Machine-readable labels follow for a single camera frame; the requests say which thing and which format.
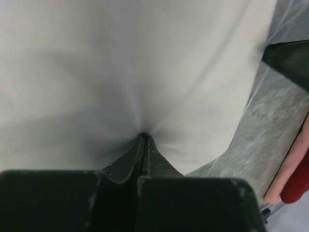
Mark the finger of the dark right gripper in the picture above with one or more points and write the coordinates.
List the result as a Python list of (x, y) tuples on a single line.
[(290, 59)]

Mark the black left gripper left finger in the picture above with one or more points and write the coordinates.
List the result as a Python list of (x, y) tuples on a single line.
[(73, 201)]

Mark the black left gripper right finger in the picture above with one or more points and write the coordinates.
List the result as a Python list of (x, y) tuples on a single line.
[(170, 202)]

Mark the white t shirt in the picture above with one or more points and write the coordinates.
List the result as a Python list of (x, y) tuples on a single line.
[(80, 79)]

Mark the folded pink t shirt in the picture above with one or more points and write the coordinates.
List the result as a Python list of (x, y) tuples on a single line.
[(289, 165)]

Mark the folded red t shirt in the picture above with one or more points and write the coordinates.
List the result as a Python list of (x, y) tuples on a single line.
[(298, 183)]

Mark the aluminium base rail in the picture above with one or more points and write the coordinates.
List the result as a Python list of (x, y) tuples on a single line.
[(267, 209)]

